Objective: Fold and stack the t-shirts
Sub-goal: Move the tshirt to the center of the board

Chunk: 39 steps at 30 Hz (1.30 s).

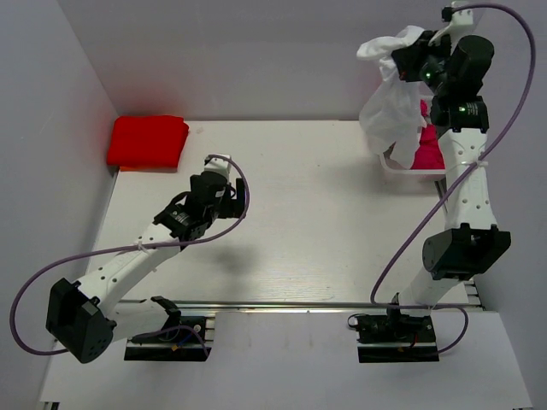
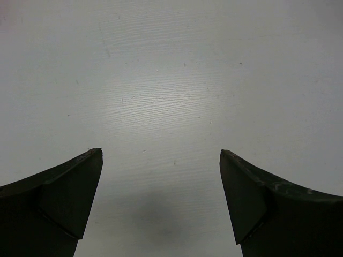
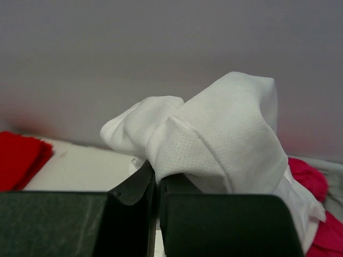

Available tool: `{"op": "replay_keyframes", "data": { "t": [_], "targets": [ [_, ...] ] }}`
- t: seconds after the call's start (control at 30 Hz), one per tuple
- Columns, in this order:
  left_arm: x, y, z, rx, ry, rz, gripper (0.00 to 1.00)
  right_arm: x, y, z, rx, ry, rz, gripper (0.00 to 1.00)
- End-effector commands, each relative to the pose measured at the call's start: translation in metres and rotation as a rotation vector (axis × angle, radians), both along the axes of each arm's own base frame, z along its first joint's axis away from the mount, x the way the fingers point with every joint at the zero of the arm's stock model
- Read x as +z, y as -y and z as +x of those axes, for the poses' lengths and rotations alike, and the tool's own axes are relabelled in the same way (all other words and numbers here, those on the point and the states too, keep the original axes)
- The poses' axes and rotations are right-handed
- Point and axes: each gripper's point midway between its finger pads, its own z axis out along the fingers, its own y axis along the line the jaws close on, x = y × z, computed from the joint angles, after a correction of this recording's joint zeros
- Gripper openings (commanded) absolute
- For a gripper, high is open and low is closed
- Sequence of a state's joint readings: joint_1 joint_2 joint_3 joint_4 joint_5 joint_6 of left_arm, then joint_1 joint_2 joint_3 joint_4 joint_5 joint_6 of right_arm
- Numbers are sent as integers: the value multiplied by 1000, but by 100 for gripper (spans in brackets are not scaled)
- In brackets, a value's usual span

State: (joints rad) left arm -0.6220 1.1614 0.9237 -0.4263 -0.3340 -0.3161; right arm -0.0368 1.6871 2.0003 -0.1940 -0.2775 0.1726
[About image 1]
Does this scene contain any white plastic basket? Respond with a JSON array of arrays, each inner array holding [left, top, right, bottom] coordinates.
[[379, 151, 444, 183]]

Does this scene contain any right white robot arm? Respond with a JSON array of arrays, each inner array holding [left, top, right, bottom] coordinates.
[[385, 31, 511, 341]]

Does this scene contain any magenta t shirt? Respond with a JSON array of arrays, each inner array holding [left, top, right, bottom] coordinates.
[[411, 99, 444, 170]]

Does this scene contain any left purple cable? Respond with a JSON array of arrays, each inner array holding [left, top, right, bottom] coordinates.
[[9, 155, 251, 356]]

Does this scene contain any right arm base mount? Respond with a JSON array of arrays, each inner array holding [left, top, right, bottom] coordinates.
[[347, 307, 439, 364]]

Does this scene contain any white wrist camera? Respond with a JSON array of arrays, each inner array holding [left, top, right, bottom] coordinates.
[[428, 5, 474, 46], [203, 154, 232, 179]]

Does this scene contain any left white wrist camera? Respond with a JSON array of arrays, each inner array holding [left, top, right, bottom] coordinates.
[[203, 154, 232, 179]]

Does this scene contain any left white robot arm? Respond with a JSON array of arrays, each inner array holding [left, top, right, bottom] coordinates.
[[45, 171, 249, 364]]

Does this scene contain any folded red t shirt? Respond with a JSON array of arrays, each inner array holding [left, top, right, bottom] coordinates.
[[106, 115, 190, 170]]

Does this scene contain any white t shirt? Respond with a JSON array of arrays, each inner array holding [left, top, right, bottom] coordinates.
[[356, 26, 425, 169]]

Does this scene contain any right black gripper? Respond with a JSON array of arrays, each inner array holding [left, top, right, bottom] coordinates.
[[391, 30, 453, 96]]

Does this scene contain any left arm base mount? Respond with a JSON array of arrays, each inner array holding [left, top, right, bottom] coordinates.
[[124, 296, 215, 362]]

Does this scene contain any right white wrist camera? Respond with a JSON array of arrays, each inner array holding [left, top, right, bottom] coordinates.
[[428, 5, 474, 46]]

